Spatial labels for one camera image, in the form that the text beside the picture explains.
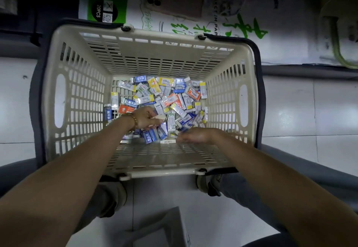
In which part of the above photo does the white pack with green loop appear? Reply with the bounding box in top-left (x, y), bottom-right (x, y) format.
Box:
top-left (318, 0), bottom-right (358, 70)

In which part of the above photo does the pile of mixed packaged erasers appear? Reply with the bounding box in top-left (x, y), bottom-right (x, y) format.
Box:
top-left (104, 75), bottom-right (209, 144)

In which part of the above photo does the beige plastic shopping basket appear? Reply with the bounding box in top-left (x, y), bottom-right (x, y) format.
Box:
top-left (29, 18), bottom-right (266, 182)

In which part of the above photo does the person's right hand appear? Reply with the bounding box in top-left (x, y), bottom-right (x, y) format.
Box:
top-left (176, 127), bottom-right (222, 145)

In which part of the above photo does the wooden bead bracelet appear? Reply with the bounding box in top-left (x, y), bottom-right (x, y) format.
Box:
top-left (120, 112), bottom-right (139, 131)

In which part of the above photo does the person's left forearm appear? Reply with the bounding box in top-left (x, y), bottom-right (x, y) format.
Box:
top-left (0, 116), bottom-right (138, 247)

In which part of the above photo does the person's shoe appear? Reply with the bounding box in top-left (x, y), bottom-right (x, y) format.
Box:
top-left (195, 174), bottom-right (223, 197)
top-left (99, 181), bottom-right (128, 218)

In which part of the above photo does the person's left shoe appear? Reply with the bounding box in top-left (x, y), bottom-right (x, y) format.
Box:
top-left (99, 181), bottom-right (128, 218)

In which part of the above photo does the person's right forearm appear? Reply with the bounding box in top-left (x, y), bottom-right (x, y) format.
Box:
top-left (212, 131), bottom-right (358, 247)

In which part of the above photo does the person's right shoe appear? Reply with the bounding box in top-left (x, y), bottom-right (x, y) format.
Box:
top-left (195, 174), bottom-right (223, 197)

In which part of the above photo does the dark metal shelf unit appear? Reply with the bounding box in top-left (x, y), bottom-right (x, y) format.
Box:
top-left (0, 0), bottom-right (358, 80)

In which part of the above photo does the grey plastic stool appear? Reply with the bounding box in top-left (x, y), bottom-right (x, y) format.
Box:
top-left (116, 206), bottom-right (192, 247)

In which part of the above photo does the person's left hand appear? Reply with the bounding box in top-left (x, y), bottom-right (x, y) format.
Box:
top-left (131, 106), bottom-right (166, 131)

